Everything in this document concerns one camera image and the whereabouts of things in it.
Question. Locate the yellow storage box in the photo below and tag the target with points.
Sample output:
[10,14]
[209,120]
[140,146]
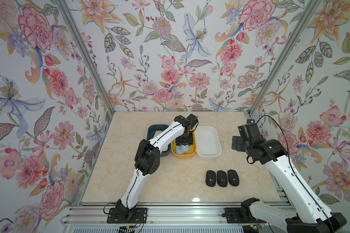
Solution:
[192,151]

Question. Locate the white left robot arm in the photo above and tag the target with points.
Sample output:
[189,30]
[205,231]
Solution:
[147,159]

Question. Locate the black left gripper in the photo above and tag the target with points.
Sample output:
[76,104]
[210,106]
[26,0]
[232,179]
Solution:
[189,141]

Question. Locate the white storage box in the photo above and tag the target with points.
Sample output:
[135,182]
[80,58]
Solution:
[207,143]

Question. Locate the left aluminium corner post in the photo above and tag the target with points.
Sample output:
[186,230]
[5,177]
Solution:
[77,36]

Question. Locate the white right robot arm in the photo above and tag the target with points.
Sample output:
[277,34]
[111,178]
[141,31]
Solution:
[311,214]

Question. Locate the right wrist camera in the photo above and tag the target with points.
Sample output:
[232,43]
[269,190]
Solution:
[250,132]

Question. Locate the light blue mouse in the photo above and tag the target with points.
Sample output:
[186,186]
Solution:
[185,148]
[179,150]

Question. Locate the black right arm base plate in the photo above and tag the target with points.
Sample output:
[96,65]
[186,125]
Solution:
[240,215]

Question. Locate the right aluminium corner post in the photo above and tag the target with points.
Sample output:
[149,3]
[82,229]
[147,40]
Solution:
[301,24]

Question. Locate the black mouse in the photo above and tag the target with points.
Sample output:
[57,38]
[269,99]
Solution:
[211,178]
[233,178]
[222,179]

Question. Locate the dark teal storage box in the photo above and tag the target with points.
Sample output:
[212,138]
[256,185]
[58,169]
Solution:
[150,134]

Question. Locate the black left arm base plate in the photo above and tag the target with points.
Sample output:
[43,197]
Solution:
[138,215]

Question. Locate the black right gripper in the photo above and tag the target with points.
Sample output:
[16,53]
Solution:
[236,141]

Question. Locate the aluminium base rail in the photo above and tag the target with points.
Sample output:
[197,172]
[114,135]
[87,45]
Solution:
[162,217]

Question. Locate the aluminium corner post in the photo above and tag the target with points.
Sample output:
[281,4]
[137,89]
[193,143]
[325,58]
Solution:
[77,36]
[301,24]

